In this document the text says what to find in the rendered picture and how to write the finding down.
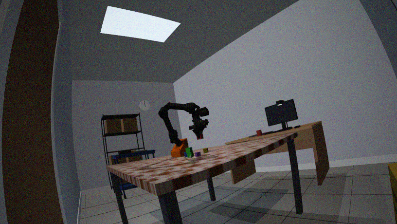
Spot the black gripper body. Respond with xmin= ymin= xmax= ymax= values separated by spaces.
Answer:
xmin=189 ymin=117 xmax=206 ymax=130

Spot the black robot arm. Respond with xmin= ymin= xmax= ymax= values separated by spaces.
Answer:
xmin=158 ymin=102 xmax=209 ymax=147

